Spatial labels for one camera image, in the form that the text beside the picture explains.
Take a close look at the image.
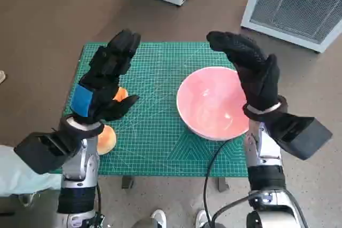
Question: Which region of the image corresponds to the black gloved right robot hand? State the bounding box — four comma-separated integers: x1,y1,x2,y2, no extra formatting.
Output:
206,30,281,111

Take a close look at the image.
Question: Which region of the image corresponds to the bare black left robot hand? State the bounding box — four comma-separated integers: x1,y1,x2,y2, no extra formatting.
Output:
69,29,142,124

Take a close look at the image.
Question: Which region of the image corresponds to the long ridged orange bread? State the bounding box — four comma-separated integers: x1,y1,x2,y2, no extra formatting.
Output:
112,87,128,102

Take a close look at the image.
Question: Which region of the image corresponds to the pink bowl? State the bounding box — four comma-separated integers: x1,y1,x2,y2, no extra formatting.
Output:
176,66,251,141

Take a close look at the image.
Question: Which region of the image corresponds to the round golden bread bun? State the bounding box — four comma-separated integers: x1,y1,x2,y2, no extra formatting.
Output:
96,125,118,156

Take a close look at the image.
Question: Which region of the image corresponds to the green cutting mat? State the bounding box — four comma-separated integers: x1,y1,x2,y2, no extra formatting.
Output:
50,42,259,178

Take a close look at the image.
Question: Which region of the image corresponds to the large white mesh cabinet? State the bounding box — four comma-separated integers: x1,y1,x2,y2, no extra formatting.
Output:
240,0,342,54

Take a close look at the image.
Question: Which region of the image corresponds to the dark table leg foot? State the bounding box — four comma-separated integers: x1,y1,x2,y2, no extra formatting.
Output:
216,177,230,193
121,176,134,189

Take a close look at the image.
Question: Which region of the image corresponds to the pale green cloth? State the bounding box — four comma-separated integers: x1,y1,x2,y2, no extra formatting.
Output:
0,144,63,198

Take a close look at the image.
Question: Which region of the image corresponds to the black circuit board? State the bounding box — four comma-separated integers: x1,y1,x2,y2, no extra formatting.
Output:
93,211,105,226

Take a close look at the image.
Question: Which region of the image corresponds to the white shoe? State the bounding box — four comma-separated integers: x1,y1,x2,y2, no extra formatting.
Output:
196,210,212,228
151,209,167,228

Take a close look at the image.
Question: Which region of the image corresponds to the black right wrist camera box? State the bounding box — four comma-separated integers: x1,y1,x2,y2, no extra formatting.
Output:
263,113,333,161

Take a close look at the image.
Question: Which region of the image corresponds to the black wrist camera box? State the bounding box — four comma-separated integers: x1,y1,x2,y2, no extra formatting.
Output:
13,130,81,175
263,113,333,161

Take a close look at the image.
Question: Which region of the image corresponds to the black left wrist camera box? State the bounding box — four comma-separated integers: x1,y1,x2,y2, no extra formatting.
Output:
13,130,81,175

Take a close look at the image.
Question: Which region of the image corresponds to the long black robot cable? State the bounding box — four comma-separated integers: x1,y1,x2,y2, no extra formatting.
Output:
203,139,253,228

